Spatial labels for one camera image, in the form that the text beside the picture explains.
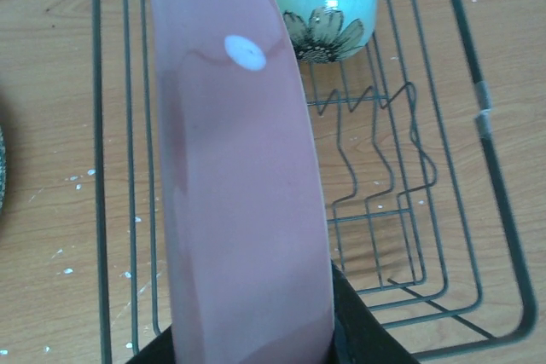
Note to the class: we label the speckled large stoneware plate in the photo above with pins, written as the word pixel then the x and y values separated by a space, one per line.
pixel 3 169

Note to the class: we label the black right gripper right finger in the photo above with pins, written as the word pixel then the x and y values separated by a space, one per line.
pixel 358 336

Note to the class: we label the pink polka dot plate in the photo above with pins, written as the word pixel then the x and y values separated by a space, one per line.
pixel 245 229

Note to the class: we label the mint green ceramic bowl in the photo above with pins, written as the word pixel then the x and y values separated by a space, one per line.
pixel 326 31

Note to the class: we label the dark wire dish rack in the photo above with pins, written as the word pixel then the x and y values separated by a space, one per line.
pixel 390 212

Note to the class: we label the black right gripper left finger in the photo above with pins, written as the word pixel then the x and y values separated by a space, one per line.
pixel 159 351

